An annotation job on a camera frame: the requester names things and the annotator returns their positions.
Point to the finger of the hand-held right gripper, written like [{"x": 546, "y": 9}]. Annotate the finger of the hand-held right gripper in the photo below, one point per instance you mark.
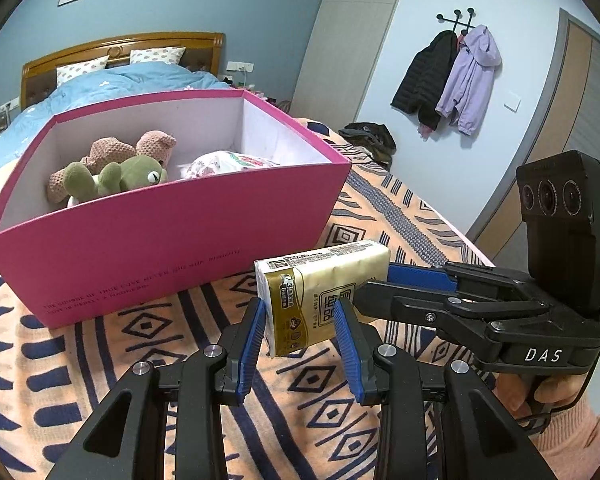
[
  {"x": 420, "y": 275},
  {"x": 420, "y": 312}
]

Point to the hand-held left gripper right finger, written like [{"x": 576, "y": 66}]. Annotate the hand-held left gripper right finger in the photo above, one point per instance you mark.
[{"x": 355, "y": 360}]

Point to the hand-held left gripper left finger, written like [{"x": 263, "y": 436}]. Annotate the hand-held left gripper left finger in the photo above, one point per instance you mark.
[{"x": 250, "y": 355}]

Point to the gold tissue pack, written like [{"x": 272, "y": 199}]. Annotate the gold tissue pack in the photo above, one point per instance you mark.
[{"x": 320, "y": 280}]

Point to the pink cardboard box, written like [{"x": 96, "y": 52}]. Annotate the pink cardboard box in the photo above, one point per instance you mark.
[{"x": 155, "y": 240}]

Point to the white pink tissue packet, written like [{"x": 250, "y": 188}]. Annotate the white pink tissue packet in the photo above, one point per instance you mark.
[{"x": 252, "y": 161}]

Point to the green turtle plush toy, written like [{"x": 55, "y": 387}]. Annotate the green turtle plush toy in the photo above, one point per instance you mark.
[{"x": 135, "y": 171}]

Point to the pink knitted teddy bear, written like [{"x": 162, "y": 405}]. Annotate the pink knitted teddy bear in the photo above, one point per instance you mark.
[{"x": 110, "y": 149}]

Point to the person's right hand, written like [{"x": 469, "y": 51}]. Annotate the person's right hand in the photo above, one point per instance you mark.
[{"x": 512, "y": 395}]

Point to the pile of dark clothes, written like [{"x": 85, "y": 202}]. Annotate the pile of dark clothes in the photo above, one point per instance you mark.
[{"x": 367, "y": 140}]

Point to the orange patterned blanket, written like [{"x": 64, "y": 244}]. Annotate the orange patterned blanket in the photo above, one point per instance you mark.
[{"x": 105, "y": 360}]

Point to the wooden door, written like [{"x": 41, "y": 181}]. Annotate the wooden door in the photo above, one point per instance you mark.
[{"x": 580, "y": 90}]

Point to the purple jacket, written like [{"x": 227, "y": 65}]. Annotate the purple jacket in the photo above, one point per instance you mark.
[{"x": 472, "y": 80}]

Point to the black puffer jacket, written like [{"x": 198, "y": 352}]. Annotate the black puffer jacket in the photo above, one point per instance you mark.
[{"x": 425, "y": 80}]

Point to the black coat hook rack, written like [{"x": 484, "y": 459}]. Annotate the black coat hook rack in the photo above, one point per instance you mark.
[{"x": 456, "y": 16}]

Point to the beige wardrobe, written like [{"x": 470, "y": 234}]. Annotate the beige wardrobe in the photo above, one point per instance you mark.
[{"x": 355, "y": 25}]

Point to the blue floral duvet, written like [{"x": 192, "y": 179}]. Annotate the blue floral duvet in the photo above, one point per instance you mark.
[{"x": 105, "y": 85}]

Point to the spotted white pillow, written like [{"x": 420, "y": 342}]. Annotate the spotted white pillow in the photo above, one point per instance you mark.
[
  {"x": 82, "y": 69},
  {"x": 157, "y": 55}
]

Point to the wooden headboard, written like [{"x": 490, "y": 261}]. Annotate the wooden headboard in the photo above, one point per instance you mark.
[{"x": 130, "y": 41}]

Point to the white light switch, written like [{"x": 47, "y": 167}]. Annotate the white light switch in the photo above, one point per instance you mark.
[{"x": 512, "y": 100}]

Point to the white wall socket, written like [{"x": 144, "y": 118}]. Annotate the white wall socket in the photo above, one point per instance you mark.
[
  {"x": 240, "y": 66},
  {"x": 10, "y": 105}
]

